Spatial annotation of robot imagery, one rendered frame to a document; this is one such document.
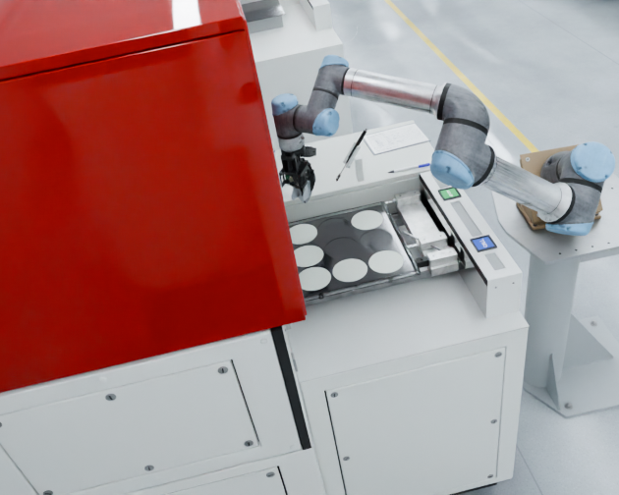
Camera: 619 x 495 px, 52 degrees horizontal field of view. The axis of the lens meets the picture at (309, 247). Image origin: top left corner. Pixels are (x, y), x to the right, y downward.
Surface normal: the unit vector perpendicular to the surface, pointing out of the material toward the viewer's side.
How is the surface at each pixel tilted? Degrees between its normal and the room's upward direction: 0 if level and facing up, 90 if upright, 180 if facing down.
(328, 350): 0
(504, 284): 90
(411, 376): 90
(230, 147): 90
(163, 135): 90
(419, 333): 0
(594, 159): 40
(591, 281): 0
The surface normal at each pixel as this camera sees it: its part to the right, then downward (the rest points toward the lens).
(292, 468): 0.18, 0.59
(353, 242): -0.15, -0.77
